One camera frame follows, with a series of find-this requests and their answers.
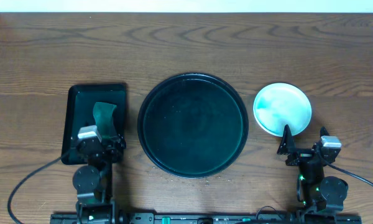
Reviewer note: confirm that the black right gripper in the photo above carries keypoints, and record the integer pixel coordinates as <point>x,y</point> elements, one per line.
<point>301,155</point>

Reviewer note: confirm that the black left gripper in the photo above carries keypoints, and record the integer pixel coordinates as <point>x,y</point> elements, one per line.
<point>104,144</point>

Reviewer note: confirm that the green sponge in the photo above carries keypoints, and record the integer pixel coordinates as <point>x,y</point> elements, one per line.
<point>103,116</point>

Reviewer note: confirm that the light green back plate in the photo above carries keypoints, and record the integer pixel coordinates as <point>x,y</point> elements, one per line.
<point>281,104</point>

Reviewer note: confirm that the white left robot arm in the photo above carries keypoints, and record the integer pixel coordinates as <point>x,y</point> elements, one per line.
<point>94,181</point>

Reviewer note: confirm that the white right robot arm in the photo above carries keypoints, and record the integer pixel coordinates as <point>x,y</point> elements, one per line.
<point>321,195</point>

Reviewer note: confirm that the rectangular dark green tray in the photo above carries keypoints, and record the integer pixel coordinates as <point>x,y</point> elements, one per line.
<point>80,103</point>

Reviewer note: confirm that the round dark green tray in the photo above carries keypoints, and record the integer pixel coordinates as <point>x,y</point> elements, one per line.
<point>193,125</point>

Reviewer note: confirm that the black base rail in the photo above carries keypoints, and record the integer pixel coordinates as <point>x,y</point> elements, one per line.
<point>150,218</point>

